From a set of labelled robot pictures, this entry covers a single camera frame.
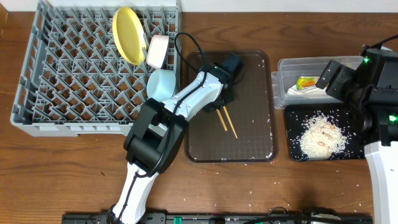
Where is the green snack wrapper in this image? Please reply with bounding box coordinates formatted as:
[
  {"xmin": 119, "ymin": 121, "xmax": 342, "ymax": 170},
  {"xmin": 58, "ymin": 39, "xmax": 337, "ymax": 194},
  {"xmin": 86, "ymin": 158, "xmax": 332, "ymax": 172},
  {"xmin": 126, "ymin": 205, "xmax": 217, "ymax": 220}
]
[{"xmin": 296, "ymin": 77, "xmax": 319, "ymax": 90}]

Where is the white paper napkin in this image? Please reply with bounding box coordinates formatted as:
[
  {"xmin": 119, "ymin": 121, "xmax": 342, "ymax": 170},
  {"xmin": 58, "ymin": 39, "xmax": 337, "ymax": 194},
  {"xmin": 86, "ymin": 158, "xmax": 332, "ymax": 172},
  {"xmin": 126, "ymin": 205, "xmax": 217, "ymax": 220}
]
[{"xmin": 287, "ymin": 85, "xmax": 327, "ymax": 96}]

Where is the leftover rice pile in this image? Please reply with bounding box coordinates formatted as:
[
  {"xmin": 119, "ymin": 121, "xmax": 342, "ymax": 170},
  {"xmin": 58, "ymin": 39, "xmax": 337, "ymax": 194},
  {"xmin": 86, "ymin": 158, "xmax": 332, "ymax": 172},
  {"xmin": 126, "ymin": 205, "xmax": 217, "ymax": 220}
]
[{"xmin": 298, "ymin": 113, "xmax": 348, "ymax": 160}]

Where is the blue bowl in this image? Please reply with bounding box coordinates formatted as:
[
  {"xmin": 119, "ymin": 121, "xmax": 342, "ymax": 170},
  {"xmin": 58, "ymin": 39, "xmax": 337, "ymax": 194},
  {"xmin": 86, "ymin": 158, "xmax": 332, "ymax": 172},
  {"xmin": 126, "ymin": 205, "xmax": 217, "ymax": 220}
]
[{"xmin": 147, "ymin": 69, "xmax": 177, "ymax": 102}]

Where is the pink bowl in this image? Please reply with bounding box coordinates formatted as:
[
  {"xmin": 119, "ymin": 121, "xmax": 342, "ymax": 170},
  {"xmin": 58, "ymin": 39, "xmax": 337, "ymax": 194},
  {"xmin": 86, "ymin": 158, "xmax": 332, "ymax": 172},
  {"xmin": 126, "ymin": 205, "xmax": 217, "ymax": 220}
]
[{"xmin": 146, "ymin": 35, "xmax": 169, "ymax": 69}]

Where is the yellow plate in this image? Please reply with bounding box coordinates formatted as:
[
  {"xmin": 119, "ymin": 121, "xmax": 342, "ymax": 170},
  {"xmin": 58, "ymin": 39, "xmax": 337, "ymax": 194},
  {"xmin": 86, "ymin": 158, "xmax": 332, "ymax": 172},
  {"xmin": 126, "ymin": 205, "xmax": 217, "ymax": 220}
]
[{"xmin": 112, "ymin": 7, "xmax": 147, "ymax": 65}]

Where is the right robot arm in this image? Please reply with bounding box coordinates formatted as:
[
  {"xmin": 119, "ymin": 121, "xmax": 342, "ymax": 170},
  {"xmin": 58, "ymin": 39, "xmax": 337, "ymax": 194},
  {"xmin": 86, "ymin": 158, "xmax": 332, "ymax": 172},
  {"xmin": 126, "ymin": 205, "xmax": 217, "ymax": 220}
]
[{"xmin": 316, "ymin": 47, "xmax": 397, "ymax": 223}]

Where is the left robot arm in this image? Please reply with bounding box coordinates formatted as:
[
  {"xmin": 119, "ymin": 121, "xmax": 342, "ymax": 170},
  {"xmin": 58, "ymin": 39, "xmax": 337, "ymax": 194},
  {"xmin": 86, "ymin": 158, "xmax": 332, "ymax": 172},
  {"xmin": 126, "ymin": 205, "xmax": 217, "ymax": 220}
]
[{"xmin": 106, "ymin": 54, "xmax": 243, "ymax": 223}]

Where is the black waste tray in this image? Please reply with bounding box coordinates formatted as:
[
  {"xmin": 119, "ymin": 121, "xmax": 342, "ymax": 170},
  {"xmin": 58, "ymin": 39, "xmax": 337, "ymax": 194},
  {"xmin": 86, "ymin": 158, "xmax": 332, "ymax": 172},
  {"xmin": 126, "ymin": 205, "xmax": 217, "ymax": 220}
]
[{"xmin": 285, "ymin": 103, "xmax": 365, "ymax": 161}]

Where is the right wooden chopstick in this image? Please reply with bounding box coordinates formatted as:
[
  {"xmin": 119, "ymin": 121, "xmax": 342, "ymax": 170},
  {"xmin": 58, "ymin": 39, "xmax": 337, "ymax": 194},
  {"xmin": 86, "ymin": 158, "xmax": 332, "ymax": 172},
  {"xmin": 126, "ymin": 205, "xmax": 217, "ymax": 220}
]
[{"xmin": 223, "ymin": 106, "xmax": 238, "ymax": 139}]

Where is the wooden chopstick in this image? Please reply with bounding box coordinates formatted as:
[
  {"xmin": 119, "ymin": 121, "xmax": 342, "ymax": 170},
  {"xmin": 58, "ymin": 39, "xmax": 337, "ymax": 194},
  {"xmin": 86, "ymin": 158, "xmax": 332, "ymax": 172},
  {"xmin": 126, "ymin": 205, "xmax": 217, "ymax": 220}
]
[
  {"xmin": 223, "ymin": 106, "xmax": 238, "ymax": 139},
  {"xmin": 216, "ymin": 109, "xmax": 228, "ymax": 131}
]

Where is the left wooden chopstick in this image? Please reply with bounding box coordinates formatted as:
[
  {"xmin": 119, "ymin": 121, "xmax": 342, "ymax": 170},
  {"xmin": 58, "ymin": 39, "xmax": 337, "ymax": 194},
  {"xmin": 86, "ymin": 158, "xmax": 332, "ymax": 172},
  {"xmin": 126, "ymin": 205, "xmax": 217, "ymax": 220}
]
[{"xmin": 216, "ymin": 109, "xmax": 228, "ymax": 131}]

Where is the clear plastic bin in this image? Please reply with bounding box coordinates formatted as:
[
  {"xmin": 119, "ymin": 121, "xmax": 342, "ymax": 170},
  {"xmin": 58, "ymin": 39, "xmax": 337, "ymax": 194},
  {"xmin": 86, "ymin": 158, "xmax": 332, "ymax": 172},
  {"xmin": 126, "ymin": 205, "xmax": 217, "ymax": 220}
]
[{"xmin": 271, "ymin": 56, "xmax": 363, "ymax": 109}]

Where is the dark brown serving tray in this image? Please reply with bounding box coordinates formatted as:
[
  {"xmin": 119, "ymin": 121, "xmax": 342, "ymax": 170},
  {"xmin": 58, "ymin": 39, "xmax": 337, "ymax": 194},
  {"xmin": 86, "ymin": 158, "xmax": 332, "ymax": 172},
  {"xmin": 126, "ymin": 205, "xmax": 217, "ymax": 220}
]
[{"xmin": 185, "ymin": 50, "xmax": 278, "ymax": 163}]

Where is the grey dish rack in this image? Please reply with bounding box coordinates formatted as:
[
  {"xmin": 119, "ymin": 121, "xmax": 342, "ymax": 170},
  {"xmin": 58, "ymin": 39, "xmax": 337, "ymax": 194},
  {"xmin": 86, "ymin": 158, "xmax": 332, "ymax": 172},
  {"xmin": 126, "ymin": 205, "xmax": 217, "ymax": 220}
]
[{"xmin": 10, "ymin": 0, "xmax": 184, "ymax": 138}]

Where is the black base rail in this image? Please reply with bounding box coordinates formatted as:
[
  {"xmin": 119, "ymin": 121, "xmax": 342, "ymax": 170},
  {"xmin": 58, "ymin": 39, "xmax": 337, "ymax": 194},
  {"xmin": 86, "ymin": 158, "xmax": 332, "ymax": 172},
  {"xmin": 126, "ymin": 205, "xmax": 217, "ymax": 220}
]
[{"xmin": 61, "ymin": 213, "xmax": 373, "ymax": 224}]

